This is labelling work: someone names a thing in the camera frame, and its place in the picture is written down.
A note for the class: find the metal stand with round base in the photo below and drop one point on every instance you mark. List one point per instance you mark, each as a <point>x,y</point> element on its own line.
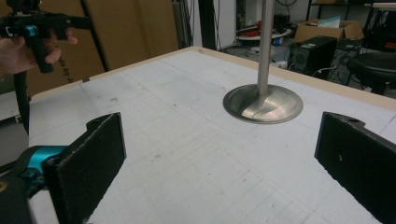
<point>264,104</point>

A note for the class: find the black tape piece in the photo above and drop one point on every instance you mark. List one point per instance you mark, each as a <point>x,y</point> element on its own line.
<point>86,80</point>

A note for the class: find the white round table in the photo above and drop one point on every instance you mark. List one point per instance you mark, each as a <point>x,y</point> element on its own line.
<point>252,36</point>

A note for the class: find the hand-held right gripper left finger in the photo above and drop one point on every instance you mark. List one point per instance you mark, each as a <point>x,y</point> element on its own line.
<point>87,168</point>

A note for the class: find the open cardboard box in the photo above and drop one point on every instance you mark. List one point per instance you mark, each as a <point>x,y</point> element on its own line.
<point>323,31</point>

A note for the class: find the black round stool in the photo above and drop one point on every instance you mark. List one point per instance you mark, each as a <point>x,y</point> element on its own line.
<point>370,67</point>

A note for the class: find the white panel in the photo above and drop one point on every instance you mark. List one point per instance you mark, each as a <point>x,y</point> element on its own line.
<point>224,21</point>

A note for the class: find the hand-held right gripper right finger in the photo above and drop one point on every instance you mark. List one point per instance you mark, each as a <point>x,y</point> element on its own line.
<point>358,161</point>

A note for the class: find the large brown cardboard sheet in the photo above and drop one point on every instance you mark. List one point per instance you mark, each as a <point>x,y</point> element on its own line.
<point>130,31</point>

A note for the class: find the black computer case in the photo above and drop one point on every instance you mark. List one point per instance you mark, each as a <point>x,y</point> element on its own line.
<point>311,56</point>

